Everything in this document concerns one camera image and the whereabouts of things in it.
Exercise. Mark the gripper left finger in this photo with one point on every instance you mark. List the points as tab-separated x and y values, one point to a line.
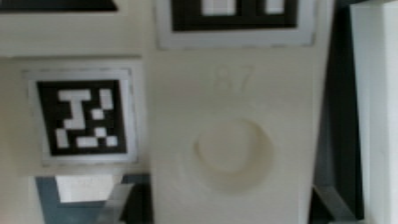
128	206

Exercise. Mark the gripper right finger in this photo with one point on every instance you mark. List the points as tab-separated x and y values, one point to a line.
331	211

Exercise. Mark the white chair back part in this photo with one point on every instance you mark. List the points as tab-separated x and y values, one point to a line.
166	90

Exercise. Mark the white chair seat part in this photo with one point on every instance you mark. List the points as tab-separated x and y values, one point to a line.
375	52

